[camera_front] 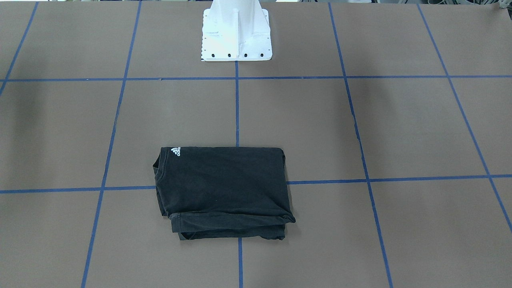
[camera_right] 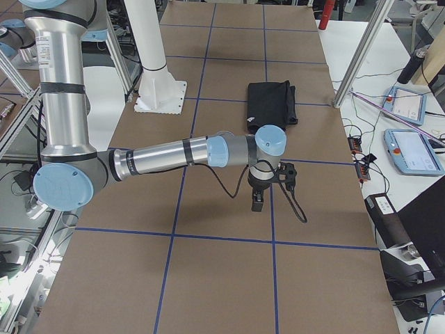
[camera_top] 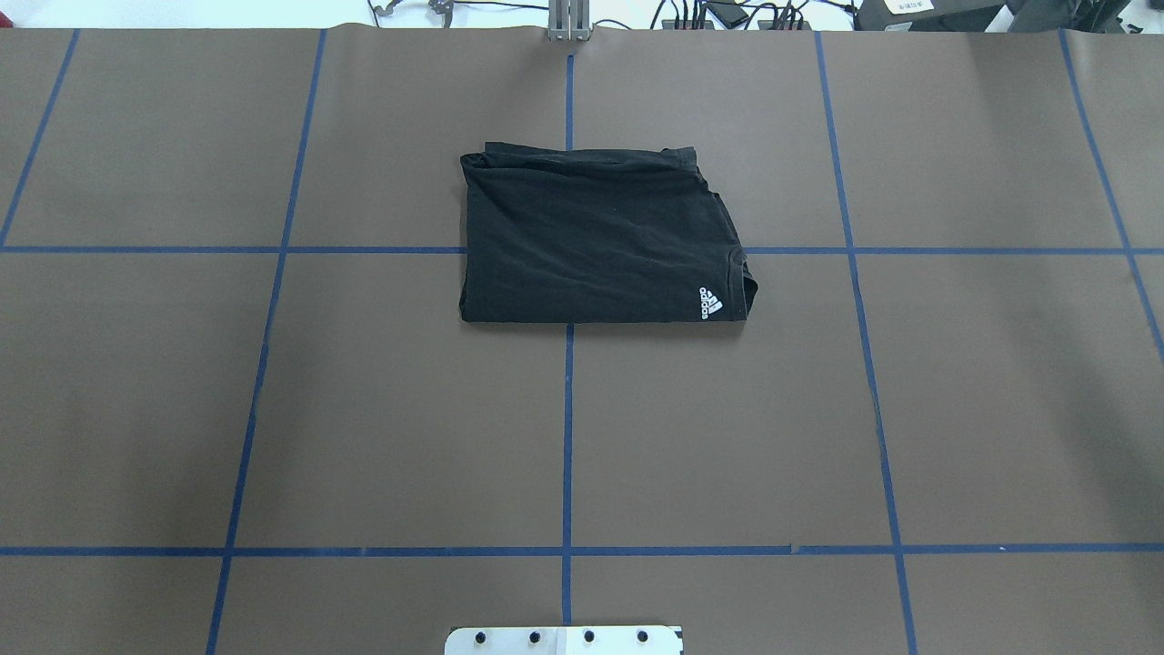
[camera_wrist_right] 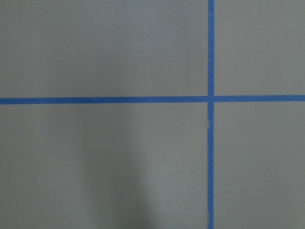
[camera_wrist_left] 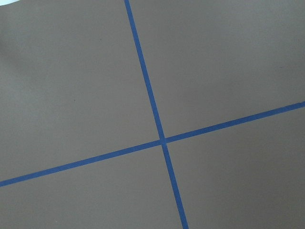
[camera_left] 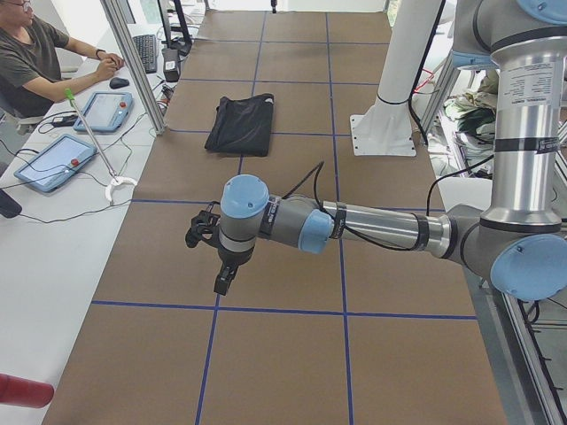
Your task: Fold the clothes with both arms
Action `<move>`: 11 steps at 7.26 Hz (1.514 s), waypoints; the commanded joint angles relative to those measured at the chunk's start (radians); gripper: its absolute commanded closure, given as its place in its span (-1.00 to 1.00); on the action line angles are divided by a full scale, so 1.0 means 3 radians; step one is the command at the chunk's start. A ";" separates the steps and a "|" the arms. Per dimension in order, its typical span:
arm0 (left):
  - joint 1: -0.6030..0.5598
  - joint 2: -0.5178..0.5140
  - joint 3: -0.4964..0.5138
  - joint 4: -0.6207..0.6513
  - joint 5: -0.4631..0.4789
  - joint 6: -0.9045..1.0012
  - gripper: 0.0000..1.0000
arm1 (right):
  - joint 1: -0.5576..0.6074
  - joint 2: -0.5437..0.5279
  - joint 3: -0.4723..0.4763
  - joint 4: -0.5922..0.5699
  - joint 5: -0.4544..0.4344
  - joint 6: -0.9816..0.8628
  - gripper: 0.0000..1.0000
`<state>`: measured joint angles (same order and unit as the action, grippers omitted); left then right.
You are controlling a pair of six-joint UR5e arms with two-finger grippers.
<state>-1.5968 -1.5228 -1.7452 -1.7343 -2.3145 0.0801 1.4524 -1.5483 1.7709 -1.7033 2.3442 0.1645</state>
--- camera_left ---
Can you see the near teach pendant tablet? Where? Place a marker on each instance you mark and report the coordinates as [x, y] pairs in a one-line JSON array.
[[52, 167]]

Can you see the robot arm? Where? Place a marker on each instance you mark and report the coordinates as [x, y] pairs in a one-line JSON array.
[[515, 243]]

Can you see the aluminium frame post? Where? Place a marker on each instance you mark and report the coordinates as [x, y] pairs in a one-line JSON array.
[[119, 26]]

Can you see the black computer mouse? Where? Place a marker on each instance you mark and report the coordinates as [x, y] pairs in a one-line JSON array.
[[118, 83]]

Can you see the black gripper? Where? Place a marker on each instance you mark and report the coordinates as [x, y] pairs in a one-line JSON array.
[[235, 258]]

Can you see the black graphic t-shirt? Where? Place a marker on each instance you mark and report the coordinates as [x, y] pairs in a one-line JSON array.
[[243, 126]]

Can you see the black keyboard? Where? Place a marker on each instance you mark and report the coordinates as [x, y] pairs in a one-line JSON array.
[[146, 47]]

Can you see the red cylinder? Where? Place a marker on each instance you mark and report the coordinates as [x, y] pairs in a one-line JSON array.
[[17, 391]]

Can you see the black power brick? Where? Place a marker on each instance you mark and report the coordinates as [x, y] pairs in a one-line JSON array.
[[171, 65]]

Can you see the metal reacher grabber tool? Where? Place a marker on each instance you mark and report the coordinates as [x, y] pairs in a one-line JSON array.
[[116, 179]]

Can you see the far teach pendant tablet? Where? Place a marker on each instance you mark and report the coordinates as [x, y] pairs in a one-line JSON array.
[[105, 112]]

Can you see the seated person dark shirt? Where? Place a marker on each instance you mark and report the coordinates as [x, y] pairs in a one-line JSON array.
[[31, 78]]

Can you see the teach pendant tablet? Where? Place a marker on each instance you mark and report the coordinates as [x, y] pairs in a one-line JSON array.
[[52, 167], [105, 112]]

